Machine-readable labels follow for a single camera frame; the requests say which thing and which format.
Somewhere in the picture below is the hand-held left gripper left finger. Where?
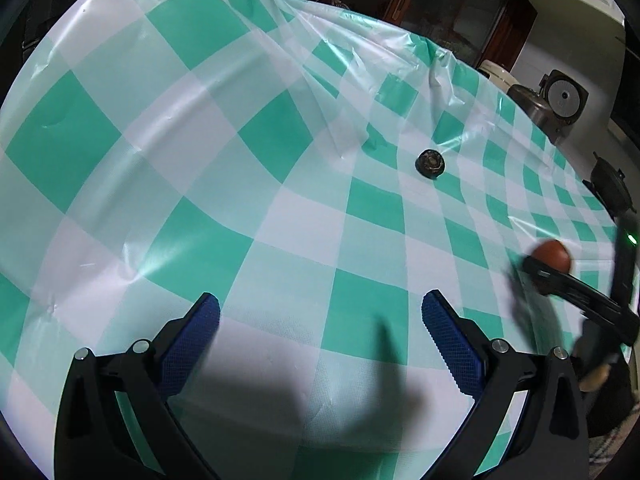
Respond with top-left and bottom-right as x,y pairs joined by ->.
54,292 -> 222,480

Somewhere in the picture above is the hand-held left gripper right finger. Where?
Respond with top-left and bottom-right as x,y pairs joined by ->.
421,288 -> 588,480

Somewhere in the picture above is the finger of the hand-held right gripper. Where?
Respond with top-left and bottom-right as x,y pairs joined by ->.
522,256 -> 640,346

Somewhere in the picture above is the red plum tomato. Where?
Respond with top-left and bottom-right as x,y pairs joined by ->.
532,240 -> 571,273

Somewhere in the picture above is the person's right hand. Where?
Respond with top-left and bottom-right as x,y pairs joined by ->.
580,360 -> 614,391

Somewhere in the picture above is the black cast iron pan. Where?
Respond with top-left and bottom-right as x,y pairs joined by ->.
582,152 -> 636,218

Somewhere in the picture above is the patterned rug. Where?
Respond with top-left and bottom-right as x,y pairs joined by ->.
587,422 -> 640,468

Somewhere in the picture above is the green white checkered tablecloth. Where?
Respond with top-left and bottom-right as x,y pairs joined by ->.
0,0 -> 631,480

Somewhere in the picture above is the round dark dried fruit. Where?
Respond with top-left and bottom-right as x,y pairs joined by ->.
415,149 -> 447,179

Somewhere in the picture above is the grey rice cooker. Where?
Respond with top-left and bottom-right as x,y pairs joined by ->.
539,70 -> 590,129

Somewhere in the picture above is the steel pot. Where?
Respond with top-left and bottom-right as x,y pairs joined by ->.
507,84 -> 563,143

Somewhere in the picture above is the white kitchen appliance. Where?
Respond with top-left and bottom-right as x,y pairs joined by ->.
477,59 -> 518,92

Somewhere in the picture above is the dark wooden cabinet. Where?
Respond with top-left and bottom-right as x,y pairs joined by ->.
320,0 -> 538,68

